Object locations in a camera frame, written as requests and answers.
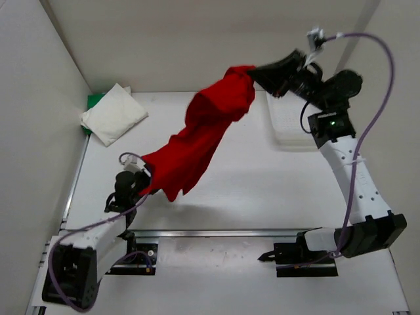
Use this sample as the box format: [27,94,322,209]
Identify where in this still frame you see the red t shirt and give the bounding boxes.
[142,66,255,201]

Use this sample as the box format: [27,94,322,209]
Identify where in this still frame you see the white plastic basket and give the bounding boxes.
[266,92,317,152]

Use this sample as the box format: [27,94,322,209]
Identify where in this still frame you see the green t shirt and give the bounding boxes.
[82,93,106,136]

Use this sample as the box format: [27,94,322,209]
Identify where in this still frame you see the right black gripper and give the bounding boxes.
[247,51,327,112]

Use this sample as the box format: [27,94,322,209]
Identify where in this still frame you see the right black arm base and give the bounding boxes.
[258,232,338,278]

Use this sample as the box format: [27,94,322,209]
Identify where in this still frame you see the white t shirt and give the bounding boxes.
[79,83,148,147]

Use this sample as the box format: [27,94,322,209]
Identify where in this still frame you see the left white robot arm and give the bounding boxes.
[41,152,152,313]

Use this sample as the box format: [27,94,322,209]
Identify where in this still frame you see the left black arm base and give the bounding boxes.
[106,231,159,276]

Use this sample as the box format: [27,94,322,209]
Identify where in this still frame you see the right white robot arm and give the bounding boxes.
[247,28,407,263]

